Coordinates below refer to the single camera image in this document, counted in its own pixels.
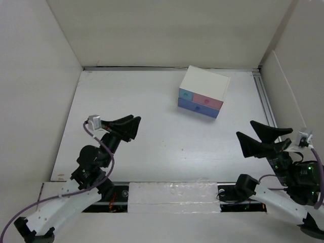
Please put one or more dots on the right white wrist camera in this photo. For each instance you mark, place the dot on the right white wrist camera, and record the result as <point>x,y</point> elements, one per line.
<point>304,140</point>

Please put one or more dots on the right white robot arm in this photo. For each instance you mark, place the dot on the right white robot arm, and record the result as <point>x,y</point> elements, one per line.
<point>298,168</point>

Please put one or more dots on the white drawer organizer cabinet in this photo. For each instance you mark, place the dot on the white drawer organizer cabinet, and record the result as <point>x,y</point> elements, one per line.
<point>205,83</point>

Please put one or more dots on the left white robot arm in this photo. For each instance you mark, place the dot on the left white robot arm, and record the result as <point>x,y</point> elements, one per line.
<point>88,184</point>

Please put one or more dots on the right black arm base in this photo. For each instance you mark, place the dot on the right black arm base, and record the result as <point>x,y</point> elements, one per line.
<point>236,197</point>

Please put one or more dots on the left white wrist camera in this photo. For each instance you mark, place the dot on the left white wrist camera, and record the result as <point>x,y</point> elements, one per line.
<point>94,123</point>

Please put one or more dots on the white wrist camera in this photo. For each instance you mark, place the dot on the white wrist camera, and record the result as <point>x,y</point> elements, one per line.
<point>304,140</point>
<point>94,123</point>

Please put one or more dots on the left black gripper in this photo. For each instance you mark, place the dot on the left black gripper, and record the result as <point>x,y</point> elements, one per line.
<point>128,129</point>

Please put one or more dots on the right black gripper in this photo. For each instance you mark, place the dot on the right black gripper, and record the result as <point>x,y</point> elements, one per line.
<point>267,134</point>

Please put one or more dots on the pink drawer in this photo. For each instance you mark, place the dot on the pink drawer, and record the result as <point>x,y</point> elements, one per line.
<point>207,101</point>

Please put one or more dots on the metal rail right edge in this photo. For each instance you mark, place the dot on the metal rail right edge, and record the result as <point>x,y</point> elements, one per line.
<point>269,117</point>

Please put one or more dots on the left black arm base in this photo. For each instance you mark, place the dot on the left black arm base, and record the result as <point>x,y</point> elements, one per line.
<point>117,202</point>

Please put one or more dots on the light blue drawer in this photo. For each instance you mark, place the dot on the light blue drawer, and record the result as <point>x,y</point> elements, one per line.
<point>185,94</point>

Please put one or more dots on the purple blue drawer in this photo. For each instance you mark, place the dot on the purple blue drawer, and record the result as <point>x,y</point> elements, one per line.
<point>198,108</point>

